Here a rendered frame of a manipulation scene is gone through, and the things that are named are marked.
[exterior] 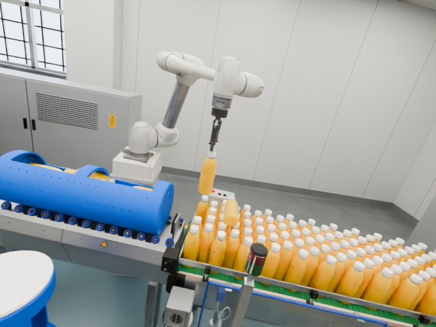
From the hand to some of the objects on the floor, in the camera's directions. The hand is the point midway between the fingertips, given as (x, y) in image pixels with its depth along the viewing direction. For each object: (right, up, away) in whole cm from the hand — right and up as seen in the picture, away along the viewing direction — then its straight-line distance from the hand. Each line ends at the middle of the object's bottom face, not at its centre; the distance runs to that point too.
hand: (211, 150), depth 106 cm
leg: (-46, -134, +43) cm, 148 cm away
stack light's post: (-6, -153, +15) cm, 154 cm away
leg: (-45, -129, +56) cm, 148 cm away
